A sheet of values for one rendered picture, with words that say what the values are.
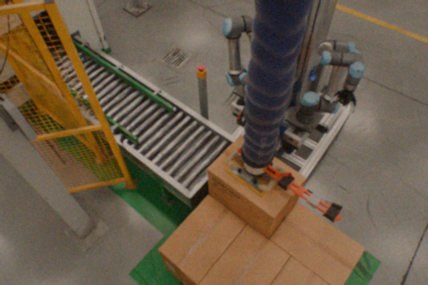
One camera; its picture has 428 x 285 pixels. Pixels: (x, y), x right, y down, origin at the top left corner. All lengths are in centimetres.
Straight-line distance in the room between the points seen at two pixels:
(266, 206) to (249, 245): 43
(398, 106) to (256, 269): 272
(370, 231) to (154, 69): 306
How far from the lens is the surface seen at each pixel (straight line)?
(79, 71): 250
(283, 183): 246
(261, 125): 202
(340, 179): 386
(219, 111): 417
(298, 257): 287
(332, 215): 242
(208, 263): 280
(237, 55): 270
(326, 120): 301
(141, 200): 366
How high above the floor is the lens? 324
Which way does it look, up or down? 56 degrees down
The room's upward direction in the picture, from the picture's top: 2 degrees counter-clockwise
